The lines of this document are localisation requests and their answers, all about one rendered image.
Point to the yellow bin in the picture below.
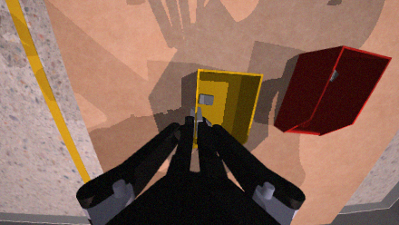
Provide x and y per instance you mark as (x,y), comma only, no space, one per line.
(235,99)

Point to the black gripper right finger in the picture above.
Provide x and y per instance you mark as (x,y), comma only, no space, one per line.
(277,196)

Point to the dark red bin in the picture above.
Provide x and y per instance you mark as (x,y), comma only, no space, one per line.
(343,99)

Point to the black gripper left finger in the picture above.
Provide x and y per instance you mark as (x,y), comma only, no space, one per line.
(105,196)

